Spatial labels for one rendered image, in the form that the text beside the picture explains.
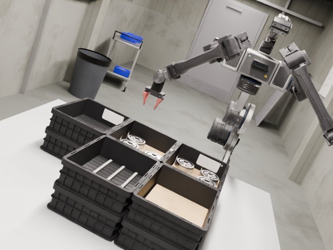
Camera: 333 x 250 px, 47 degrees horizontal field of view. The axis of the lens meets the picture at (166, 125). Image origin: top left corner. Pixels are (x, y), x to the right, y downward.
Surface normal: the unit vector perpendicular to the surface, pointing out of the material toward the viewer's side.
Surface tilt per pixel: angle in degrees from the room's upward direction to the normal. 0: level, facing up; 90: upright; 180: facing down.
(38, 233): 0
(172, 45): 90
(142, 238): 90
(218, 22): 90
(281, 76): 90
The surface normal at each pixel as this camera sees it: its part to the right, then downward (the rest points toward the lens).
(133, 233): -0.26, 0.19
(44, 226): 0.37, -0.88
